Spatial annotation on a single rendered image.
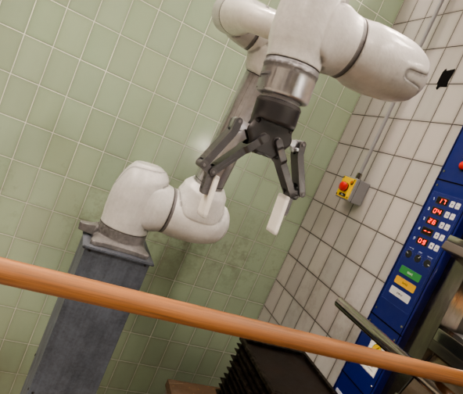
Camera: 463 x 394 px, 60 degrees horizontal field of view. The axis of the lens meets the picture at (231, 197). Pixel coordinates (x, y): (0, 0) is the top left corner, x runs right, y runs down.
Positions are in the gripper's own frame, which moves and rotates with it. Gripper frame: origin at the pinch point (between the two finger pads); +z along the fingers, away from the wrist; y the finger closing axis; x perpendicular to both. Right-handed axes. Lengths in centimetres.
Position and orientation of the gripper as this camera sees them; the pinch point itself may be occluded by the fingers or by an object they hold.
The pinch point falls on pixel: (239, 218)
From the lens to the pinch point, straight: 67.9
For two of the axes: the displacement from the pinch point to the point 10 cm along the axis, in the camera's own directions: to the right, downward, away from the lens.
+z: -3.2, 9.4, 1.3
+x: 3.8, 2.5, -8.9
